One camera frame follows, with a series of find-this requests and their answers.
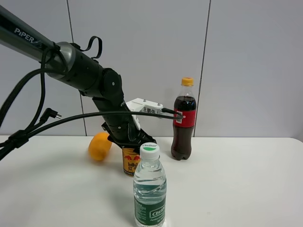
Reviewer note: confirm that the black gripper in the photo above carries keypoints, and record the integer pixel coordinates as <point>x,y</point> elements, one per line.
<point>121,128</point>

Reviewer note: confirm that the gold Red Bull can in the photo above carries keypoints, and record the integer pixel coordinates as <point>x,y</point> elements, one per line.
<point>131,159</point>

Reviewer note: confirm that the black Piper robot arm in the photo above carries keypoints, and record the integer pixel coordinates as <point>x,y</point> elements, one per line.
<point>68,63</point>

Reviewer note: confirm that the orange mango fruit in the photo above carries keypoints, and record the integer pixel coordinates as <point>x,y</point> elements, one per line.
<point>99,147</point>

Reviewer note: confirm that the clear water bottle green label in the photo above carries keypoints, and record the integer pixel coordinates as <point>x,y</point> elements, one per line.
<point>150,188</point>

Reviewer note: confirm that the cola bottle yellow cap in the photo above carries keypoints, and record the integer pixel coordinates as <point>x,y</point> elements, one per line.
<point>184,104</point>

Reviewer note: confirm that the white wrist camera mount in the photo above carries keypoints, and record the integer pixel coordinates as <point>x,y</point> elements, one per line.
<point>144,106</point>

